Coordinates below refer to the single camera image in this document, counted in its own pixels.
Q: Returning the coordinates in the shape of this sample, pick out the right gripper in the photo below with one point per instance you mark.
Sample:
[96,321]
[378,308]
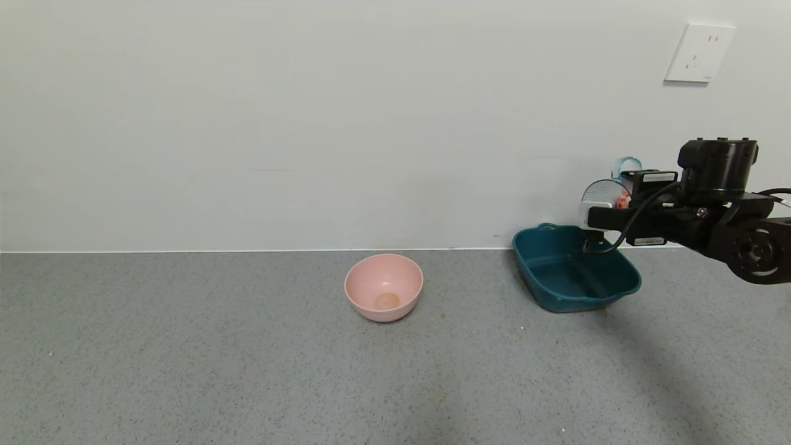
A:
[646,209]

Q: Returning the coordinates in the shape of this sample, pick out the red and white small solids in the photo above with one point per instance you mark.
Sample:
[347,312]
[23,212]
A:
[621,201]

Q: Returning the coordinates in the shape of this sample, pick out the clear blue ribbed cup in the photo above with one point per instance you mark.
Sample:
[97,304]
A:
[602,191]

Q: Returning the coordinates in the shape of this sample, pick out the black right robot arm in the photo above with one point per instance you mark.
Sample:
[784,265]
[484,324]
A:
[754,250]

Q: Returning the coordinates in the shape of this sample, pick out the pink plastic bowl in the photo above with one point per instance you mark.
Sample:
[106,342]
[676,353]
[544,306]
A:
[383,278]

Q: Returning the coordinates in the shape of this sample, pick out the teal plastic basin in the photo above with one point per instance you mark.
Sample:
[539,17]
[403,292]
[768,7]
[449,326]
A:
[556,284]

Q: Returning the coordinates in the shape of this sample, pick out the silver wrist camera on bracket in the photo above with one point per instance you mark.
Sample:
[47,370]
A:
[609,218]

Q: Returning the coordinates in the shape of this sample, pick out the white wall socket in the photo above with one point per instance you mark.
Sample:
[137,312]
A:
[698,54]

